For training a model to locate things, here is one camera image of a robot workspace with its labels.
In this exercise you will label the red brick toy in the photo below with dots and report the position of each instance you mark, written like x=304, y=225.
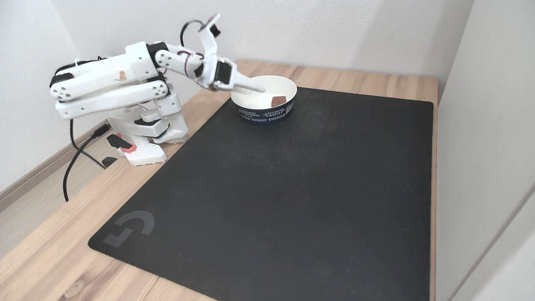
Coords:
x=278, y=101

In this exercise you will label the white bowl with navy band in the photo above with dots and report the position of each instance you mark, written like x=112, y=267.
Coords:
x=265, y=113

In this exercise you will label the black desk mat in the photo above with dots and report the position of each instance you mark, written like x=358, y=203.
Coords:
x=313, y=188

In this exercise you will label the black clamp with red pad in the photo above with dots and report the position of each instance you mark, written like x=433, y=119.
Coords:
x=121, y=143

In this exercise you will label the wooden skirting board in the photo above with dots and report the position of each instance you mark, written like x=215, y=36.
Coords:
x=46, y=167

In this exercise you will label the white door panel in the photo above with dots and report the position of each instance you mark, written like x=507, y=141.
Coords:
x=485, y=125

